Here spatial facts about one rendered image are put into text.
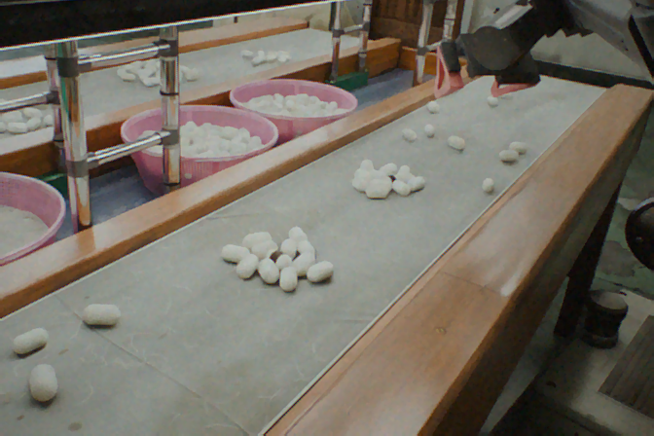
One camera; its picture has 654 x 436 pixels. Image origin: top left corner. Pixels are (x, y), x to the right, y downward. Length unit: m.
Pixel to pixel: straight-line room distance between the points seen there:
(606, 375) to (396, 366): 0.62
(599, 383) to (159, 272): 0.73
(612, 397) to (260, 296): 0.63
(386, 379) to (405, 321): 0.09
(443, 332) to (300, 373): 0.15
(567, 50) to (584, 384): 4.43
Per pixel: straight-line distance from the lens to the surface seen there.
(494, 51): 0.77
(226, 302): 0.71
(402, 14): 5.72
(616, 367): 1.20
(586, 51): 5.39
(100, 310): 0.68
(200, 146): 1.12
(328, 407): 0.56
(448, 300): 0.71
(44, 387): 0.60
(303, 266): 0.74
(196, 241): 0.82
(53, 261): 0.76
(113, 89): 1.45
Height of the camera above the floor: 1.15
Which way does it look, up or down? 25 degrees down
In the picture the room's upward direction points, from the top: 5 degrees clockwise
